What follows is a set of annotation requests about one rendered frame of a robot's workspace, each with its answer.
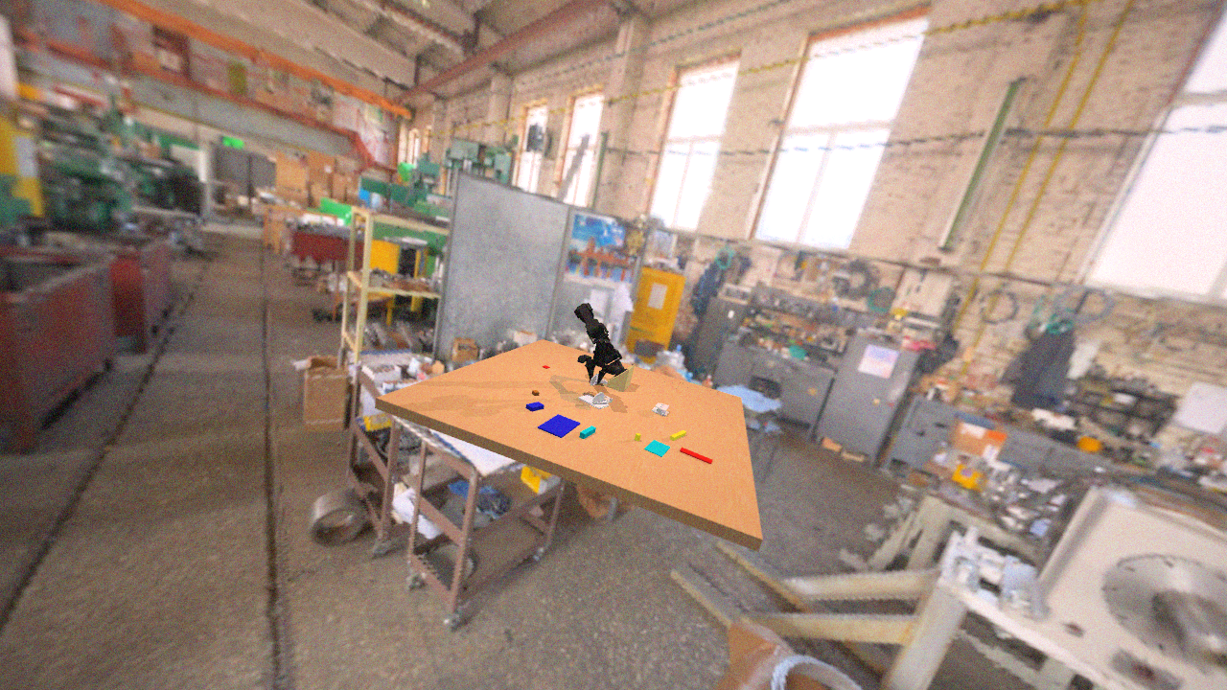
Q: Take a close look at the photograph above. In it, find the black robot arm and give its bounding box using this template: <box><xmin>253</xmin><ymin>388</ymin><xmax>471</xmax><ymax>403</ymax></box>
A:
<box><xmin>574</xmin><ymin>303</ymin><xmax>627</xmax><ymax>377</ymax></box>

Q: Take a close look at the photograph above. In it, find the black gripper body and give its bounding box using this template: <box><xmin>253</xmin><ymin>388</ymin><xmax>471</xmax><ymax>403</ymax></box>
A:
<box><xmin>577</xmin><ymin>349</ymin><xmax>618</xmax><ymax>374</ymax></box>

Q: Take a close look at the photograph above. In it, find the red flat bar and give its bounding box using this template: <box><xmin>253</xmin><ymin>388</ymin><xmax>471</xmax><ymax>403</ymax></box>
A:
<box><xmin>680</xmin><ymin>448</ymin><xmax>712</xmax><ymax>464</ymax></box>

